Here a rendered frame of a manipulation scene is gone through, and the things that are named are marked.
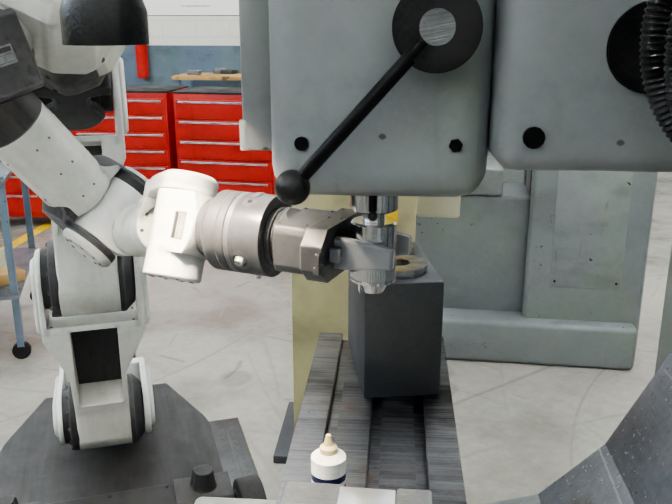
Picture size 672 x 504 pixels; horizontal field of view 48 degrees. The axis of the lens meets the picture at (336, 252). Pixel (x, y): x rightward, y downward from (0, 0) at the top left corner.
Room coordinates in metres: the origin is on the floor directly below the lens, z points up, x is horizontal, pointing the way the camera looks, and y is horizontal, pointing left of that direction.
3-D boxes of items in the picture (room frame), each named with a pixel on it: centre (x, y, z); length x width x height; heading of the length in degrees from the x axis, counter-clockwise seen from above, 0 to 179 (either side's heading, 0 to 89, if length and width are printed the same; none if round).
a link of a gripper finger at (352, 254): (0.71, -0.03, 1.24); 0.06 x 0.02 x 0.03; 67
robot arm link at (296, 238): (0.78, 0.05, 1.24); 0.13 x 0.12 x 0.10; 157
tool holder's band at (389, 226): (0.74, -0.04, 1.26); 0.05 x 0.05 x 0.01
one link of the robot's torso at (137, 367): (1.48, 0.50, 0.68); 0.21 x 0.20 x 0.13; 17
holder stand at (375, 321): (1.17, -0.09, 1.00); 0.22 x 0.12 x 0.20; 5
